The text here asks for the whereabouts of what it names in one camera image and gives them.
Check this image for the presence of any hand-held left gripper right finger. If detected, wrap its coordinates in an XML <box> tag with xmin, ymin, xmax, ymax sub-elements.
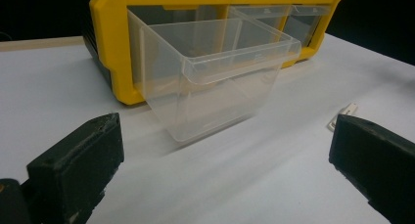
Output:
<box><xmin>328</xmin><ymin>113</ymin><xmax>415</xmax><ymax>224</ymax></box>

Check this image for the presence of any clear plastic closed drawer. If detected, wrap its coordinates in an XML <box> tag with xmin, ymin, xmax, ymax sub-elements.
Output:
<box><xmin>228</xmin><ymin>4</ymin><xmax>333</xmax><ymax>47</ymax></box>

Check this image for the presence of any yellow drawer cabinet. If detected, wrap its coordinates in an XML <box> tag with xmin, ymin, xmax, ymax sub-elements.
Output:
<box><xmin>81</xmin><ymin>0</ymin><xmax>346</xmax><ymax>107</ymax></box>

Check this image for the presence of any clear plastic drawer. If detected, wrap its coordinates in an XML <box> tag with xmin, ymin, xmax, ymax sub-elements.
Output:
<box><xmin>228</xmin><ymin>4</ymin><xmax>333</xmax><ymax>47</ymax></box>
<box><xmin>127</xmin><ymin>8</ymin><xmax>302</xmax><ymax>144</ymax></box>

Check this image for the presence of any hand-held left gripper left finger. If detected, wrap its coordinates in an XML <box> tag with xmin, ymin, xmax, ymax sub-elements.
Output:
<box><xmin>21</xmin><ymin>112</ymin><xmax>125</xmax><ymax>224</ymax></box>

